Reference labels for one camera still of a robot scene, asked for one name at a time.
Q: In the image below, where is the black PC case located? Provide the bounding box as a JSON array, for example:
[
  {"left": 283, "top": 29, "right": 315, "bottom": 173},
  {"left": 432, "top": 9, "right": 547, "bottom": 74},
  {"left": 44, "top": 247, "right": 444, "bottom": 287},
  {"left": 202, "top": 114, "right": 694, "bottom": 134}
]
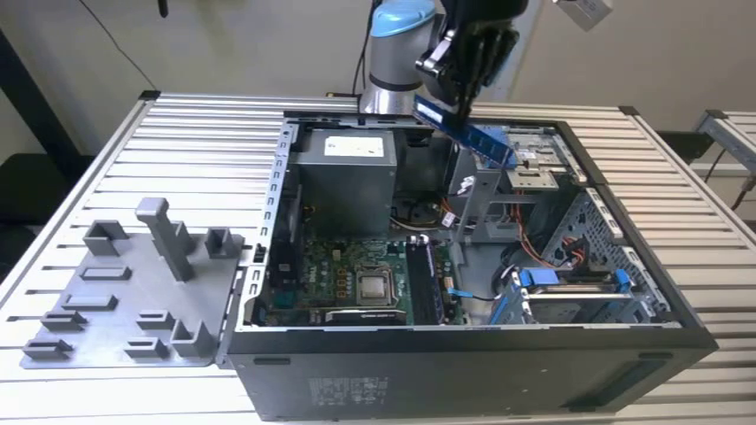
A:
[{"left": 215, "top": 109, "right": 720, "bottom": 421}]

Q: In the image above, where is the black cable with plug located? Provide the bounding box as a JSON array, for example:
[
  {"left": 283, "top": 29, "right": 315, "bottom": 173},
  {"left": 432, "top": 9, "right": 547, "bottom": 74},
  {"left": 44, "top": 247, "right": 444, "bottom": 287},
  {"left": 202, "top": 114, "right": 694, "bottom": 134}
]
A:
[{"left": 351, "top": 0, "right": 379, "bottom": 97}]

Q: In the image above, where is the optical drive with white label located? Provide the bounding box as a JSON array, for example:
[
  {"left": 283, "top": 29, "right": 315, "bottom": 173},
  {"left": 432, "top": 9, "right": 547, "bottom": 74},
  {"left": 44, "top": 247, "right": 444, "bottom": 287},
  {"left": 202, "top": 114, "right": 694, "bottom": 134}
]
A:
[{"left": 507, "top": 126, "right": 562, "bottom": 172}]

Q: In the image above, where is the CPU socket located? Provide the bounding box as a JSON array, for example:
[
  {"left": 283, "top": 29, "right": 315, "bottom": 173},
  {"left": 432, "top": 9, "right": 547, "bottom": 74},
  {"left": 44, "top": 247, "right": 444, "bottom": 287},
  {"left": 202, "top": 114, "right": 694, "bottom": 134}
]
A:
[{"left": 351, "top": 264, "right": 399, "bottom": 307}]

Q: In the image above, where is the black RAM slot row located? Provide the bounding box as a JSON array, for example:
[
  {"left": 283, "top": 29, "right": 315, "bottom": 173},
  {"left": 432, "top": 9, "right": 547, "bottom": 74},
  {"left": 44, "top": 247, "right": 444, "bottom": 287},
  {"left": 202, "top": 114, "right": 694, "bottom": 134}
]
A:
[{"left": 406, "top": 238, "right": 446, "bottom": 324}]

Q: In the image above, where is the hard disk in blue carrier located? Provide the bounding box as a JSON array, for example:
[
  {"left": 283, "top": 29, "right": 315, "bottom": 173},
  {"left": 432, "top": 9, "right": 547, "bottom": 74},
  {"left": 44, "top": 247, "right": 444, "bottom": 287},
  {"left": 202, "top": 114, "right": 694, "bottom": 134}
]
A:
[{"left": 511, "top": 267, "right": 638, "bottom": 325}]

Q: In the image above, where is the silver camera bracket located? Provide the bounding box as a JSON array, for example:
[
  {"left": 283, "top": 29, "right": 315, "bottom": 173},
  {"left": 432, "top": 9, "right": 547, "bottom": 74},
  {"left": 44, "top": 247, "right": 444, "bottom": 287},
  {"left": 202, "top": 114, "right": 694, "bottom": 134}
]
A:
[{"left": 412, "top": 26, "right": 462, "bottom": 75}]

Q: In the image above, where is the green motherboard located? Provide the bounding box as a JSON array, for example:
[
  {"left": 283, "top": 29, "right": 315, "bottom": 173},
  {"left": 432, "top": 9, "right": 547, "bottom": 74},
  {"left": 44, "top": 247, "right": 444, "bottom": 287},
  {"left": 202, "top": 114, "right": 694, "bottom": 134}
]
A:
[{"left": 259, "top": 236, "right": 468, "bottom": 328}]

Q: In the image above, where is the aluminium side table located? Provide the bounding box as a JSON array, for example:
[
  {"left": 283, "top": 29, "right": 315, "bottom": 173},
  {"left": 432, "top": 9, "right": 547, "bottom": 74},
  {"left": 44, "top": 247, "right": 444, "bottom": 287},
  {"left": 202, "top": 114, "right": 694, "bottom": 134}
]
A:
[{"left": 688, "top": 108, "right": 756, "bottom": 178}]

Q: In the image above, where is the grey power supply unit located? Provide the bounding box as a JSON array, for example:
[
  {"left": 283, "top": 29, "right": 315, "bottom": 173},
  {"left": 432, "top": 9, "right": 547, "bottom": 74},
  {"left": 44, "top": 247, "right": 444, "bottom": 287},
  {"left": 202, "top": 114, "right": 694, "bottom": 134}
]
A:
[{"left": 292, "top": 127, "right": 399, "bottom": 236}]

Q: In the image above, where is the orange SATA cable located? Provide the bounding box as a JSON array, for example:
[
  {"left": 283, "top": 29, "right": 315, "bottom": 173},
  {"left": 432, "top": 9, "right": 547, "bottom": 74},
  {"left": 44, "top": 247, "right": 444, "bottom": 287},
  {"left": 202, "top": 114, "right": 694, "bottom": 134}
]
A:
[{"left": 514, "top": 201, "right": 587, "bottom": 267}]

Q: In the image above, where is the silver CPU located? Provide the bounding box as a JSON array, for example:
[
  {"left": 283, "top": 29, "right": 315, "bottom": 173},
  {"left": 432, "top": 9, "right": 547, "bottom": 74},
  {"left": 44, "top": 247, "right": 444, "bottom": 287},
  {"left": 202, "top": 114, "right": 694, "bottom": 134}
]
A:
[{"left": 358, "top": 276, "right": 390, "bottom": 305}]

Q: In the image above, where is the thin black wall cable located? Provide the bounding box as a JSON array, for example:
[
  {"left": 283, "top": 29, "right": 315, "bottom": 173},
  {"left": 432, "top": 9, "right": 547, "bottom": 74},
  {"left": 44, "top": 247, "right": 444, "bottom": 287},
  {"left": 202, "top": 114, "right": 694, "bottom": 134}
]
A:
[{"left": 78, "top": 0, "right": 156, "bottom": 93}]

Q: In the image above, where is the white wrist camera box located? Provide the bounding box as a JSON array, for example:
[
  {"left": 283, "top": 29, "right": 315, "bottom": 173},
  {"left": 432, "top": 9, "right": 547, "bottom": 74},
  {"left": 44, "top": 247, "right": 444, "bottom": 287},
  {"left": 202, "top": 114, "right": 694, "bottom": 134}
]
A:
[{"left": 554, "top": 0, "right": 616, "bottom": 32}]

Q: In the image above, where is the black data cable bundle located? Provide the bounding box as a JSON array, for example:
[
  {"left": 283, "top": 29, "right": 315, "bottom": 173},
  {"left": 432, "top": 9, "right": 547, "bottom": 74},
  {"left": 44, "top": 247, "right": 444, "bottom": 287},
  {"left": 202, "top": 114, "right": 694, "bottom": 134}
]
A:
[{"left": 495, "top": 245, "right": 534, "bottom": 293}]

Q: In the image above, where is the grey parts rack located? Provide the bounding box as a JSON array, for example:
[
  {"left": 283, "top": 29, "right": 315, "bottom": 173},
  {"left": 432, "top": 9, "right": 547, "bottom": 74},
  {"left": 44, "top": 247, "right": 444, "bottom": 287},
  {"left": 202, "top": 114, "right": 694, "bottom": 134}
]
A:
[{"left": 19, "top": 197, "right": 247, "bottom": 369}]

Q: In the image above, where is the black graphics card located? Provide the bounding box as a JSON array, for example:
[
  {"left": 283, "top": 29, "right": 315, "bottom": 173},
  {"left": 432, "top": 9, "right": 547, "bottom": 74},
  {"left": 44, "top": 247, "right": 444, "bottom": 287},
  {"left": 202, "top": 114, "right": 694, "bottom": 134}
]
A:
[{"left": 322, "top": 308, "right": 410, "bottom": 328}]

